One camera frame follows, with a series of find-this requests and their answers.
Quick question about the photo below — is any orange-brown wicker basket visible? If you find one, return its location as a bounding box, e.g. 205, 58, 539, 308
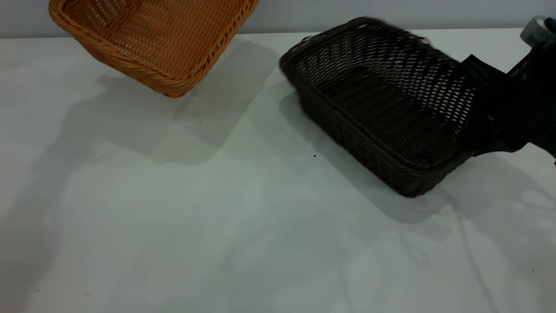
48, 0, 260, 98

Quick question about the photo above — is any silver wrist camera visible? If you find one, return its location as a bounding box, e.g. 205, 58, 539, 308
520, 16, 549, 47

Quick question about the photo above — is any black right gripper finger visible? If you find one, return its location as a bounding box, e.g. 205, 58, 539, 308
471, 125, 529, 157
460, 54, 511, 94

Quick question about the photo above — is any dark brown wicker basket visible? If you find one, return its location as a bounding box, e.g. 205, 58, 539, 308
279, 17, 478, 198

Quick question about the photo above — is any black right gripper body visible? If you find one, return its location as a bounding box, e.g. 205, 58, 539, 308
500, 34, 556, 160

